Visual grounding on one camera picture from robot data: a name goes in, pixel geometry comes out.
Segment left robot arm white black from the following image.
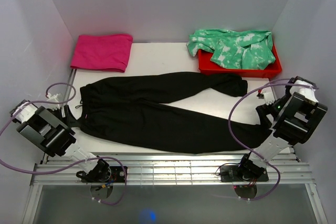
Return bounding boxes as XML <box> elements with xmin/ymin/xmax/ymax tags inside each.
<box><xmin>10</xmin><ymin>100</ymin><xmax>111</xmax><ymax>183</ymax></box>

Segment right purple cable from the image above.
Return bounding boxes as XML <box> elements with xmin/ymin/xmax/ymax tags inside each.
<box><xmin>227</xmin><ymin>78</ymin><xmax>281</xmax><ymax>201</ymax></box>

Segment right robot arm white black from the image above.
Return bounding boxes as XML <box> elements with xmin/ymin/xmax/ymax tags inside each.
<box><xmin>237</xmin><ymin>76</ymin><xmax>328</xmax><ymax>180</ymax></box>

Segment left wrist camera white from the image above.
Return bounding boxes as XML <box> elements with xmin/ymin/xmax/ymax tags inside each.
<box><xmin>46</xmin><ymin>92</ymin><xmax>62</xmax><ymax>111</ymax></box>

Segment red plastic tray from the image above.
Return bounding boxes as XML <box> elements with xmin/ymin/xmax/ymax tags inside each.
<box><xmin>197</xmin><ymin>45</ymin><xmax>282</xmax><ymax>79</ymax></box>

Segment black trousers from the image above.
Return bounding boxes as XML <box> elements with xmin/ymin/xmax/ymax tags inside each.
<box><xmin>79</xmin><ymin>72</ymin><xmax>271</xmax><ymax>154</ymax></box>

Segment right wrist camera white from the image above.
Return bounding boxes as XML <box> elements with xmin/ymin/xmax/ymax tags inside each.
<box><xmin>257</xmin><ymin>91</ymin><xmax>276</xmax><ymax>105</ymax></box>

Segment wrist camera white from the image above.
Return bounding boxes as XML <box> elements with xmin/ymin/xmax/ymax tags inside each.
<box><xmin>46</xmin><ymin>92</ymin><xmax>62</xmax><ymax>111</ymax></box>
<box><xmin>257</xmin><ymin>91</ymin><xmax>276</xmax><ymax>105</ymax></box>

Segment aluminium rail frame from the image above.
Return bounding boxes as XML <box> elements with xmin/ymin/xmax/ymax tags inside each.
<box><xmin>22</xmin><ymin>70</ymin><xmax>329</xmax><ymax>224</ymax></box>

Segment purple cable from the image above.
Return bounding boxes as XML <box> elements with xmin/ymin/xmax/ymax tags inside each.
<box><xmin>227</xmin><ymin>78</ymin><xmax>281</xmax><ymax>201</ymax></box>
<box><xmin>0</xmin><ymin>82</ymin><xmax>129</xmax><ymax>207</ymax></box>

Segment green white tie-dye trousers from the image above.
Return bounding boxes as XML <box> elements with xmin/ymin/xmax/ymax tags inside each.
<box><xmin>186</xmin><ymin>29</ymin><xmax>276</xmax><ymax>70</ymax></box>

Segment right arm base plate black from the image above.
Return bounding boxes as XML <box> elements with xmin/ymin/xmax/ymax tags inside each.
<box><xmin>219</xmin><ymin>165</ymin><xmax>269</xmax><ymax>183</ymax></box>

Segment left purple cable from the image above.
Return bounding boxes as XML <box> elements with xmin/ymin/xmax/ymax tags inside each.
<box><xmin>0</xmin><ymin>82</ymin><xmax>129</xmax><ymax>207</ymax></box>

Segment pink folded trousers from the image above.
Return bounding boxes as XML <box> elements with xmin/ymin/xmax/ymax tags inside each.
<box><xmin>70</xmin><ymin>34</ymin><xmax>133</xmax><ymax>72</ymax></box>

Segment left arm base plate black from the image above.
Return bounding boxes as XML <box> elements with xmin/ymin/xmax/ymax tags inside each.
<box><xmin>76</xmin><ymin>166</ymin><xmax>128</xmax><ymax>183</ymax></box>

